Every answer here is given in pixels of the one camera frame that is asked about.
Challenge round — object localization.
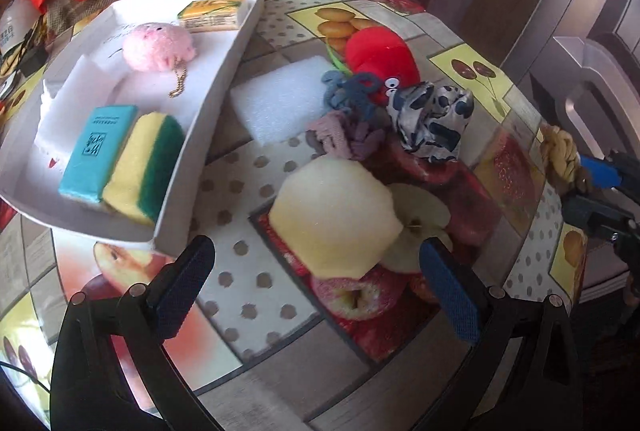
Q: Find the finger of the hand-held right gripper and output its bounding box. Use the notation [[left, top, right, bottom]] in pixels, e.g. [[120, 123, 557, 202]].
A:
[[575, 150, 640, 192], [560, 193, 640, 243]]

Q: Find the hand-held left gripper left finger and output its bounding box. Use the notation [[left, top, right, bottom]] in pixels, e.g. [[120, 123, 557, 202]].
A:
[[50, 235, 217, 431]]

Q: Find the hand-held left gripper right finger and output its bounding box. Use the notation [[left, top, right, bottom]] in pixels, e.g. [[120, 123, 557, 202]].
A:
[[419, 237, 594, 431]]

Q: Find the brown braided scrunchie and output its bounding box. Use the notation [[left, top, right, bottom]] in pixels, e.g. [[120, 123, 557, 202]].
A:
[[540, 125, 593, 194]]

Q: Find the yellow green sponge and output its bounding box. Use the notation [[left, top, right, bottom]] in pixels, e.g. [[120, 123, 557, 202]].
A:
[[102, 113, 186, 227]]

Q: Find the pale yellow foam piece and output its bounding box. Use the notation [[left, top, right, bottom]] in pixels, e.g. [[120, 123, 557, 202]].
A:
[[270, 155, 405, 279]]

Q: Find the purple scrunchie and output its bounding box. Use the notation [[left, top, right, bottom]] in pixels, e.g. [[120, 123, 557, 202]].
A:
[[347, 123, 387, 162]]

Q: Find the black white scrunchie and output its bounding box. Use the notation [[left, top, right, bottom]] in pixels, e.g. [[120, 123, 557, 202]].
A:
[[386, 82, 475, 163]]

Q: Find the mauve pink scrunchie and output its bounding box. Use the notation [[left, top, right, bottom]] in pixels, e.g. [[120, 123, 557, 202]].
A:
[[306, 111, 352, 156]]

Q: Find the white foam block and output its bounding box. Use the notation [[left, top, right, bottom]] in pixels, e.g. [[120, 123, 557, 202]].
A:
[[230, 56, 346, 144]]

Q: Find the blue grey scrunchie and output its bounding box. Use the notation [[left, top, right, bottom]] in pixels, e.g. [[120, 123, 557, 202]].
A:
[[321, 71, 386, 124]]

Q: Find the red plush toy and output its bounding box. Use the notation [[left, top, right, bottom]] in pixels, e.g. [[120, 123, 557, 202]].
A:
[[345, 29, 421, 104]]

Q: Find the pink plush toy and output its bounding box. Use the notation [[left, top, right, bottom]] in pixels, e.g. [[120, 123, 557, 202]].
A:
[[122, 23, 195, 99]]

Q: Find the white tray box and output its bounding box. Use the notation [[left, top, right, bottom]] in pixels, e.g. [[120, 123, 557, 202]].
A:
[[0, 0, 266, 257]]

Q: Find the yellow green juice box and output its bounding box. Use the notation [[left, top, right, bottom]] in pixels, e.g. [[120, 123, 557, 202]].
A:
[[177, 0, 249, 33]]

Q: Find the printed fruit tablecloth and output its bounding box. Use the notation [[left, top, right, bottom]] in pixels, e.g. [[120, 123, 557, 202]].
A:
[[0, 0, 591, 431]]

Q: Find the brown wooden chair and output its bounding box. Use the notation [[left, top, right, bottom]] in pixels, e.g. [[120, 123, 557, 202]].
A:
[[530, 36, 640, 146]]

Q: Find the thin black cable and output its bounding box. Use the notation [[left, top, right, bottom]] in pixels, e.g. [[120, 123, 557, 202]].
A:
[[0, 360, 52, 394]]

